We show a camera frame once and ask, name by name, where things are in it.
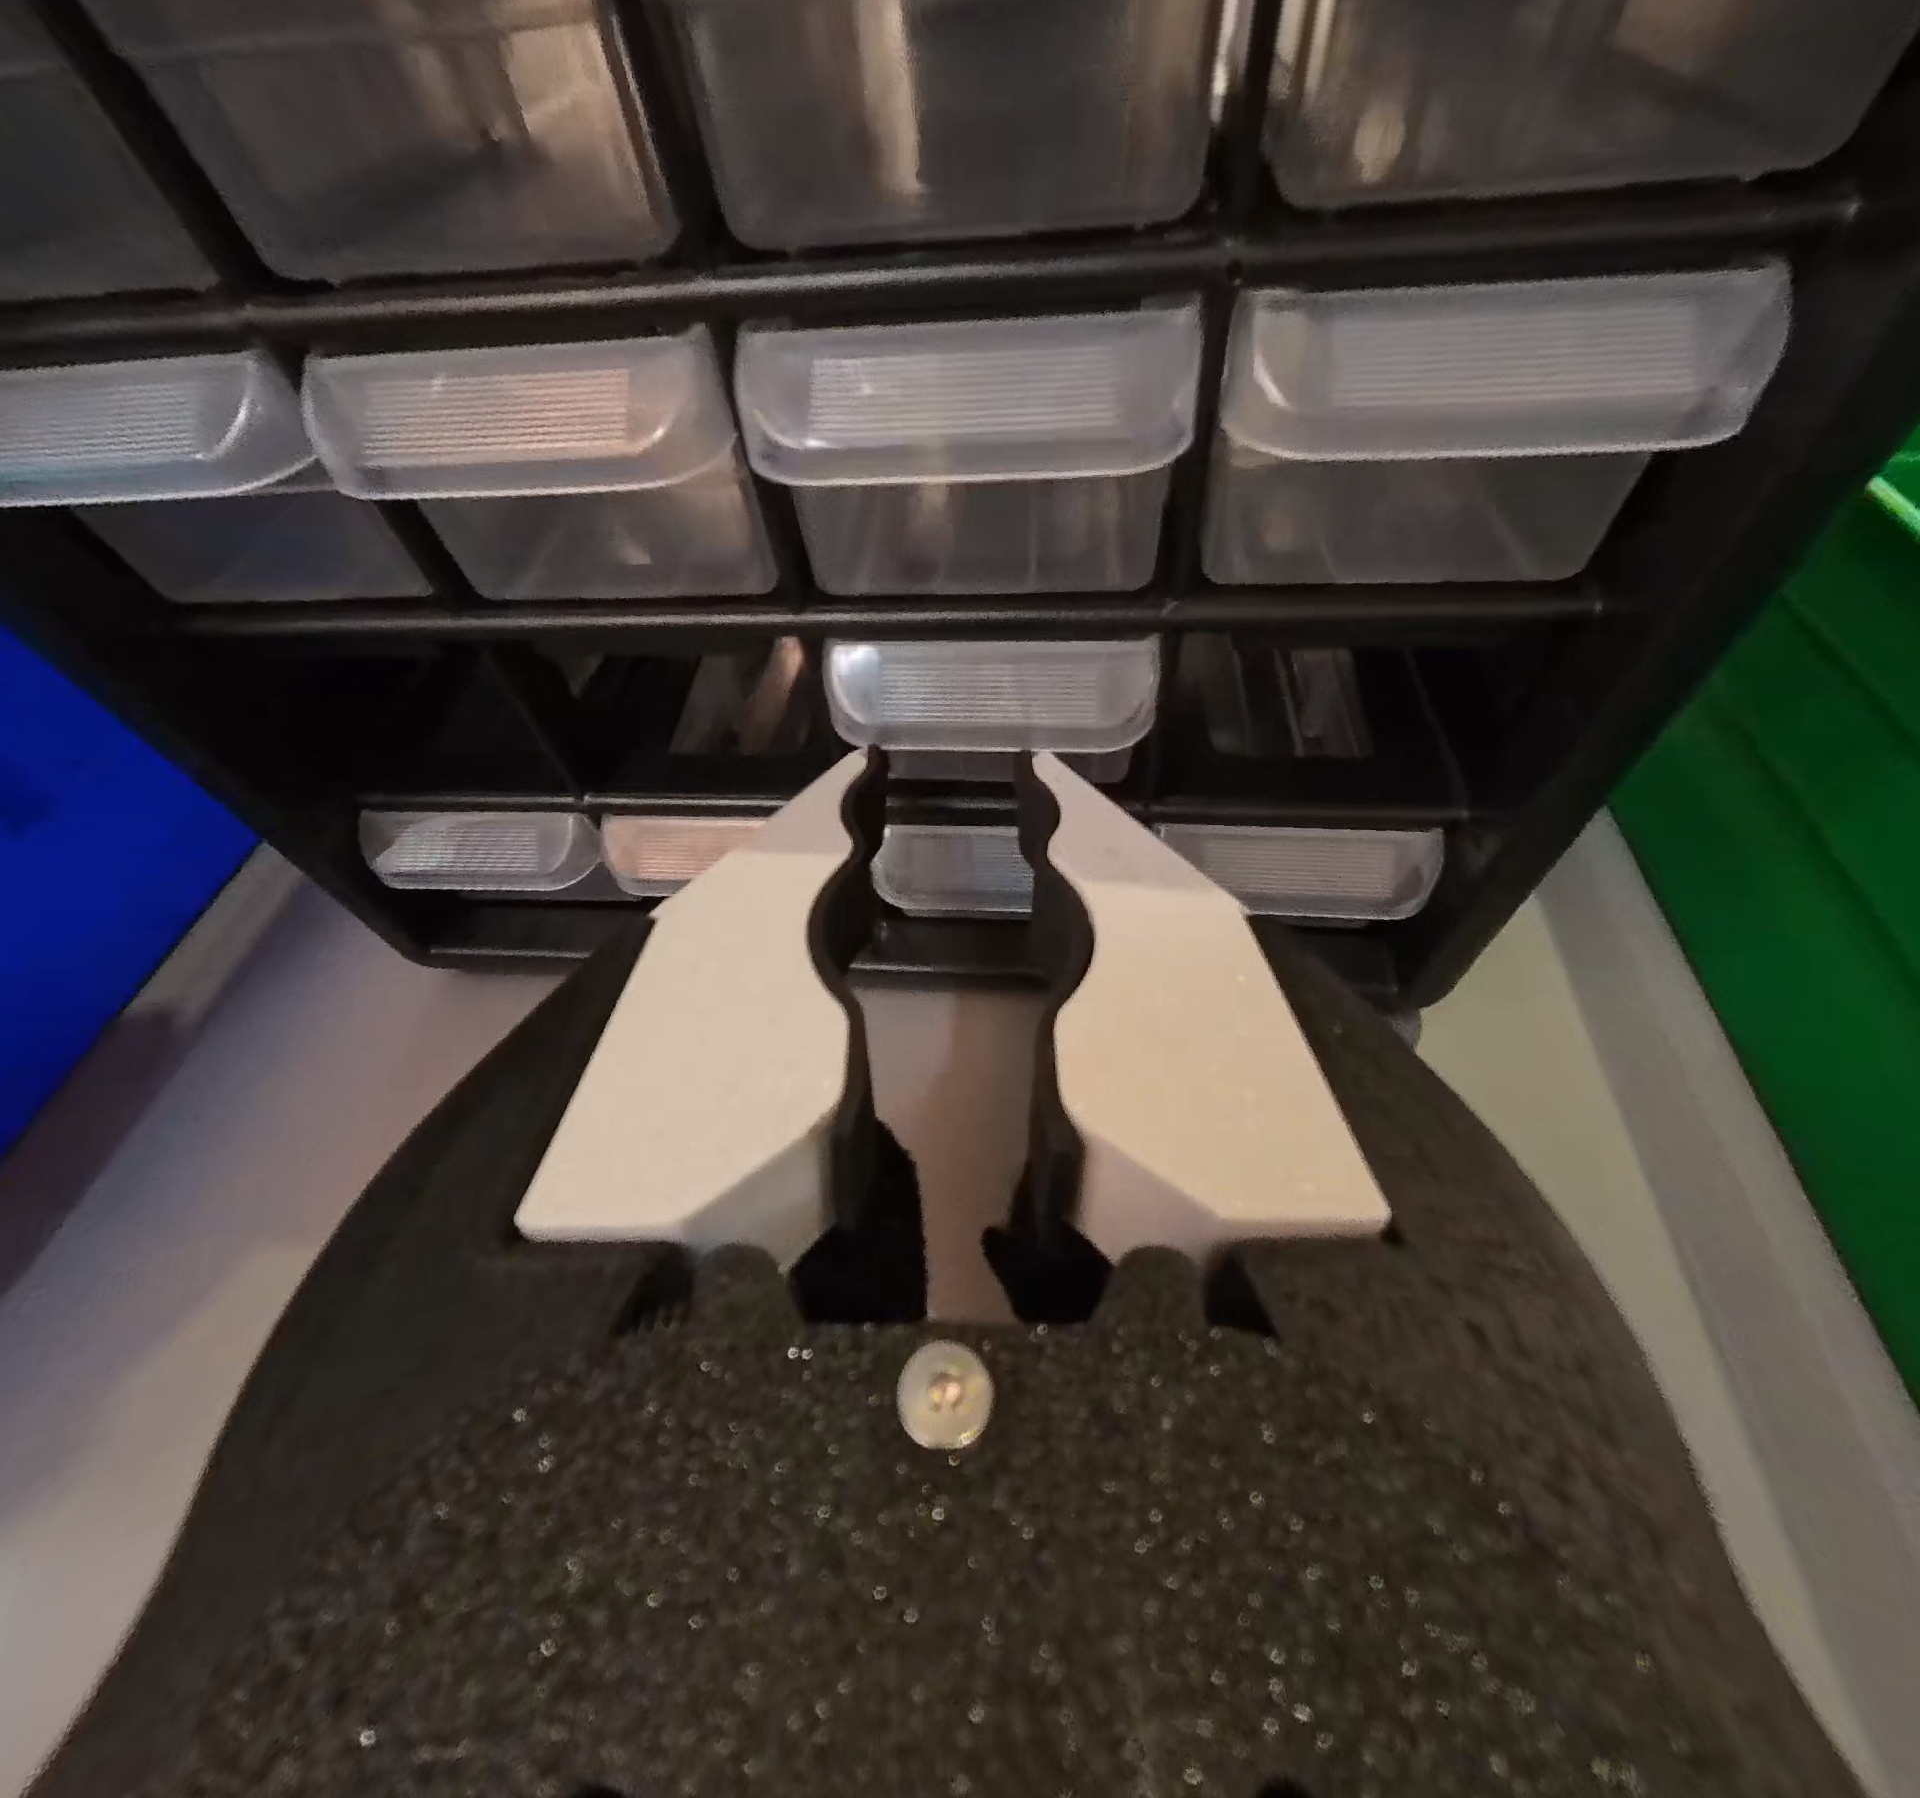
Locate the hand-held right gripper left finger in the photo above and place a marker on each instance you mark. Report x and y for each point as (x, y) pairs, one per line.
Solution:
(704, 1076)

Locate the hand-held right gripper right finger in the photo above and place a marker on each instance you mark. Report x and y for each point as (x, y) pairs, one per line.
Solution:
(1214, 1076)

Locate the set of clear cabinet drawers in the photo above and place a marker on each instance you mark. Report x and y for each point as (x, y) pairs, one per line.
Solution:
(961, 404)

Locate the blue plastic bin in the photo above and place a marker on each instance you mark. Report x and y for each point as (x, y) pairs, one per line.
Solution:
(88, 852)

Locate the black drawer cabinet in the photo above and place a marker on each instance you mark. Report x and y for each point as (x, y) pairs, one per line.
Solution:
(902, 292)

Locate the green plastic bin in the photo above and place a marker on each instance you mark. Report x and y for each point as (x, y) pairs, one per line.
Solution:
(1785, 852)

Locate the clear plastic drawer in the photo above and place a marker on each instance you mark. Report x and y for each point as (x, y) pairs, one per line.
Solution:
(989, 685)

